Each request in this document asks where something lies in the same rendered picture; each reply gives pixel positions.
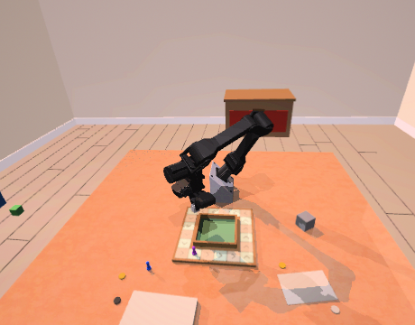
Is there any board game track of cream squares with arrows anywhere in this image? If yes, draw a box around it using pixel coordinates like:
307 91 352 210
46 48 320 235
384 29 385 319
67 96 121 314
171 207 256 267

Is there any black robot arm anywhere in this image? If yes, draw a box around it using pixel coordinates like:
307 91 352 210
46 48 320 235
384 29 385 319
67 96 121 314
163 111 274 199

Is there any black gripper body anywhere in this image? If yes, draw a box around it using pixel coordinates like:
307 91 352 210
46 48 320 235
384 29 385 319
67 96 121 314
186 172 216 209

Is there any white die with black pips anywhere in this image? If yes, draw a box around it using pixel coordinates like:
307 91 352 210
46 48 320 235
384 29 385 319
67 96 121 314
190 203 200 213

